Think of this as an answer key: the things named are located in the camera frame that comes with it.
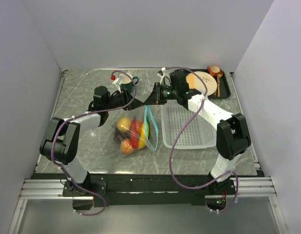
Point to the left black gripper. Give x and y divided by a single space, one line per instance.
124 95

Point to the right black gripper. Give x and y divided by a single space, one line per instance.
155 98

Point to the clear zip top bag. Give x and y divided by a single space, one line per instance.
143 114

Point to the red chili pepper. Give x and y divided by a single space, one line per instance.
134 134

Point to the banana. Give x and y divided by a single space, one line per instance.
144 136

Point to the peach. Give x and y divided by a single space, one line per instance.
126 147

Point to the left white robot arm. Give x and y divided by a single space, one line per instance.
60 141

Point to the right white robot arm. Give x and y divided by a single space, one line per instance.
232 134

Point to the beige round plate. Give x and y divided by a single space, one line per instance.
195 83

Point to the green mug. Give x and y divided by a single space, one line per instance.
128 81

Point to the small orange cup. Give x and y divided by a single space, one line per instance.
213 70

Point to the gold spoon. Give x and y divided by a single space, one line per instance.
219 76

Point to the dark green tray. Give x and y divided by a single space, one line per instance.
225 90

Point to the white plastic basket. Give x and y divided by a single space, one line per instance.
199 134

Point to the black base beam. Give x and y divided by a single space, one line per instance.
120 189

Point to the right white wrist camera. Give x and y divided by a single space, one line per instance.
162 73

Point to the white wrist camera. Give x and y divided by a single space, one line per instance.
162 73
117 81

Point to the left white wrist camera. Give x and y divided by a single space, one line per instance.
117 81

